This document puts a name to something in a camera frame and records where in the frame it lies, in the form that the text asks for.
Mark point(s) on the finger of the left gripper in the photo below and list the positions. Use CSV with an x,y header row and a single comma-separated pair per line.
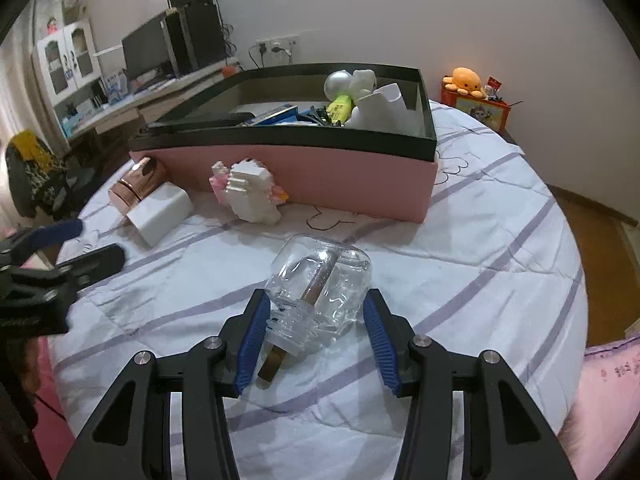
x,y
92,267
40,239

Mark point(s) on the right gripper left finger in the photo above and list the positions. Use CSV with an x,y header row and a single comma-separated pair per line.
x,y
127,435

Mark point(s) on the white charger box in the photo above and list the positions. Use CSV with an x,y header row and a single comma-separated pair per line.
x,y
160,212

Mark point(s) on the rose gold metal cup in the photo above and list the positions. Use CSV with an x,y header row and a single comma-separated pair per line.
x,y
140,181

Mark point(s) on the white block toy figure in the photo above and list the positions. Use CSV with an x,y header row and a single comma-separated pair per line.
x,y
249,190

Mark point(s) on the clear glass jar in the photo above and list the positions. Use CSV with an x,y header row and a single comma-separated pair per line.
x,y
316,291

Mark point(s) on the blue card box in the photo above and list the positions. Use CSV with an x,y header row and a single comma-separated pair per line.
x,y
273,116

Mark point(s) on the black remote control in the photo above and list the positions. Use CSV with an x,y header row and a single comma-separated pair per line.
x,y
210,120

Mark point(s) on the black hair claw clip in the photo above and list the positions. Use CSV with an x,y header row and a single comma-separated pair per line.
x,y
318,116

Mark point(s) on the yellow highlighter pen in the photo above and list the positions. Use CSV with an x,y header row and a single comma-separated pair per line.
x,y
340,110

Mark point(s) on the person's left hand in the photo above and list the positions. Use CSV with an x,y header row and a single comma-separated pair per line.
x,y
20,376

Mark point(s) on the black office chair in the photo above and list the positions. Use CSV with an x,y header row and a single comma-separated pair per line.
x,y
41,181

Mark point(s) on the pink pillow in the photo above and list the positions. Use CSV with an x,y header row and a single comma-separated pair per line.
x,y
600,435

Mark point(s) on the round bed striped sheet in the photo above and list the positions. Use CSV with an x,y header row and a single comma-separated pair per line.
x,y
493,266

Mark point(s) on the white desk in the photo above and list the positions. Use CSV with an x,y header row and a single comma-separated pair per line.
x,y
155,101

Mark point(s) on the black computer monitor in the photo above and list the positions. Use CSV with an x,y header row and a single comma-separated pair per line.
x,y
145,49

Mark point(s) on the black computer tower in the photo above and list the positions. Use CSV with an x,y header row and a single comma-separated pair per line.
x,y
194,38

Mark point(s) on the red storage crate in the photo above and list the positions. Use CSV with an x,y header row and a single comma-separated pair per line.
x,y
492,114

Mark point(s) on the pink box with black rim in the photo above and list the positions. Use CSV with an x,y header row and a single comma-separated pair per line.
x,y
376,173

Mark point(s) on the silver ball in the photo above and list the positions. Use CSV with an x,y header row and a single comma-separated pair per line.
x,y
338,84

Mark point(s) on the orange octopus plush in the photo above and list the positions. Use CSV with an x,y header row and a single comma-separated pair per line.
x,y
465,82

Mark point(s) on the white wall cabinet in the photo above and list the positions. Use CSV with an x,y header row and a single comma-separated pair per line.
x,y
66,61

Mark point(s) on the wall power strip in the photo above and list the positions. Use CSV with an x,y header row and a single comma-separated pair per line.
x,y
289,43

